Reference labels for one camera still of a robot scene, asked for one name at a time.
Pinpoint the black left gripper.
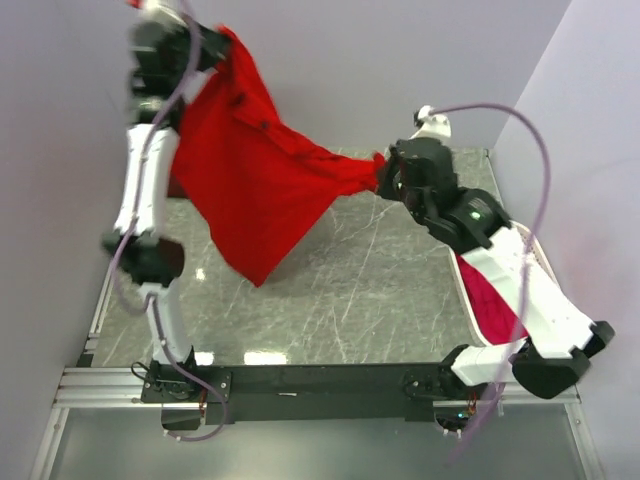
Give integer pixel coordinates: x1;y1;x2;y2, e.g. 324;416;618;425
171;15;237;91

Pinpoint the bright red t shirt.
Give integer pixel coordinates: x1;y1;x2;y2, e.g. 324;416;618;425
171;27;385;287

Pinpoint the dark red t shirt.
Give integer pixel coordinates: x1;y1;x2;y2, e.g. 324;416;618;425
167;174;187;199

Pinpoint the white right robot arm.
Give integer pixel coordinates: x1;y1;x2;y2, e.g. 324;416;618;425
378;138;615;399

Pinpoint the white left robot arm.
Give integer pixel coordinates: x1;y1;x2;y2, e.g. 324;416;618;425
102;12;230;402

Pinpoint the white perforated laundry basket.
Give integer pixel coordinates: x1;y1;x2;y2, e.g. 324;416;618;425
447;224;561;349

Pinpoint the pink garment in basket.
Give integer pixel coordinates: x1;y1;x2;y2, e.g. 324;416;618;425
456;256;516;345

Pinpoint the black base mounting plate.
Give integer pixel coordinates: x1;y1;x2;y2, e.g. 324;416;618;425
141;363;486;425

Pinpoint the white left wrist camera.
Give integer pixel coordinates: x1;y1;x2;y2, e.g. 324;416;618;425
126;0;183;22

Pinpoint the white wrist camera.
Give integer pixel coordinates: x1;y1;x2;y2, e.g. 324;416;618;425
126;0;183;22
411;105;452;144

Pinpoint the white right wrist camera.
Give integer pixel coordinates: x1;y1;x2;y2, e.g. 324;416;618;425
411;105;452;144

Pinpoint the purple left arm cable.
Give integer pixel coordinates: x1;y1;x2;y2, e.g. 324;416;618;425
109;0;230;442

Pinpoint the aluminium frame rail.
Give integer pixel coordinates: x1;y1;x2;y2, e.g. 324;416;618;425
29;364;601;480

